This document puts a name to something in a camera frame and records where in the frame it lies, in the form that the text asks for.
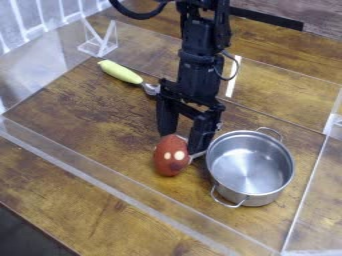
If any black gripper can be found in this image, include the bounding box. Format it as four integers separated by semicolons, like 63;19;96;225
156;50;224;155

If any red white plush mushroom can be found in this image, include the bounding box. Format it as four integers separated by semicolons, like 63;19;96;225
152;134;204;177

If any silver metal pot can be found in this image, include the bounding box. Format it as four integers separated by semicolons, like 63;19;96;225
206;127;295;208

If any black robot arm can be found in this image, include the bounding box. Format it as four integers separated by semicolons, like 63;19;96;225
156;0;231;155

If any black strip on table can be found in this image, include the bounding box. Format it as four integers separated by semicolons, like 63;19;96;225
230;7;305;31

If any yellow handled spoon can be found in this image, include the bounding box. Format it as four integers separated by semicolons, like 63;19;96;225
98;60;160;96

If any clear acrylic triangular bracket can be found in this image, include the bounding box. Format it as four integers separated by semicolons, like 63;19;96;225
78;19;119;58

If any clear acrylic enclosure wall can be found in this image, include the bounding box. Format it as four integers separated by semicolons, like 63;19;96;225
0;10;342;256

